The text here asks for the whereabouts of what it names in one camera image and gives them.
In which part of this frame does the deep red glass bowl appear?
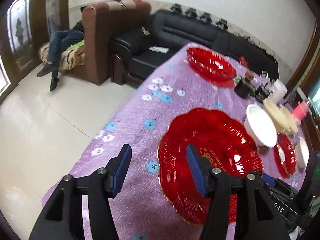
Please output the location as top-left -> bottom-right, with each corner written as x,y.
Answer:
187,47 -> 236,82

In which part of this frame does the beige plastic bowl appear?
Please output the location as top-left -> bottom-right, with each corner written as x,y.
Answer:
280,105 -> 298,134
263,99 -> 289,133

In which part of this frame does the white plastic jar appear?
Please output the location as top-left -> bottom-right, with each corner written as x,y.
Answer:
269,79 -> 287,104

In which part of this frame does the black clamp on sofa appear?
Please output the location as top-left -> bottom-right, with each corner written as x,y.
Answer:
185,8 -> 198,18
216,18 -> 228,30
199,12 -> 213,24
170,3 -> 183,14

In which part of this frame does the large white paper bowl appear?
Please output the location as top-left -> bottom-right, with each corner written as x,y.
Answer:
295,137 -> 310,169

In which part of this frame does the red gold-rimmed labelled plate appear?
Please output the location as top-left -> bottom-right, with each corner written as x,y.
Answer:
273,133 -> 296,179

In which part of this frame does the black motor with gear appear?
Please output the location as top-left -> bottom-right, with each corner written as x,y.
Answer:
234,70 -> 254,99

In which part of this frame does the large red scalloped plate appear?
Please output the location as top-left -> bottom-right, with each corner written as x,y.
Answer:
157,107 -> 264,227

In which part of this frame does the grey black electric motor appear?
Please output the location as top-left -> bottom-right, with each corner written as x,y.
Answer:
255,82 -> 270,103

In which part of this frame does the small white paper bowl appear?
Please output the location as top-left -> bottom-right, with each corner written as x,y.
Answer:
244,104 -> 277,148

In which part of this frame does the brown armchair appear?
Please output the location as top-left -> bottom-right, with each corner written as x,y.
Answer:
82,0 -> 151,85

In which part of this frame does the black leather sofa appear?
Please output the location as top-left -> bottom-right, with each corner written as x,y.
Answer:
108,9 -> 279,85

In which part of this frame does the seated person in jeans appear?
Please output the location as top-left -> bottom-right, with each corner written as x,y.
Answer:
37,21 -> 85,92

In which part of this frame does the red plastic bag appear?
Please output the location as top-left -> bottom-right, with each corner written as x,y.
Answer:
239,56 -> 249,69

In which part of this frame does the wooden glass door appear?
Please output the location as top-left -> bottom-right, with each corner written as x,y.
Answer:
1,0 -> 69,101

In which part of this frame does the purple floral tablecloth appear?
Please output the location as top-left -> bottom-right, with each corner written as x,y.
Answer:
41,42 -> 312,240

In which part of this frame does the wooden cabinet counter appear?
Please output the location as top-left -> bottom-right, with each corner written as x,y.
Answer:
285,22 -> 319,151

